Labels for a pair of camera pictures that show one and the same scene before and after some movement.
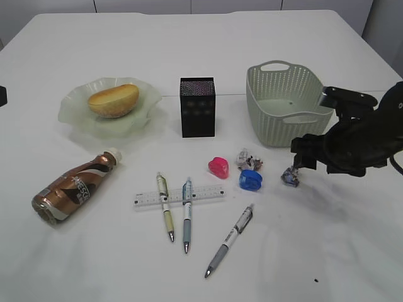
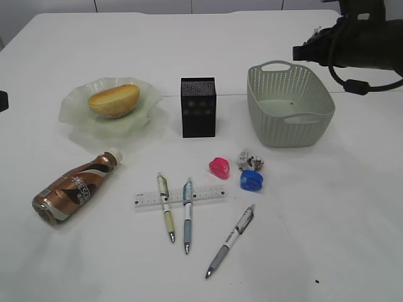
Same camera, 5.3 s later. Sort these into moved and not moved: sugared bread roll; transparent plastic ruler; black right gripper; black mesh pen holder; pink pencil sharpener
Moved: black right gripper
Not moved: pink pencil sharpener; black mesh pen holder; sugared bread roll; transparent plastic ruler
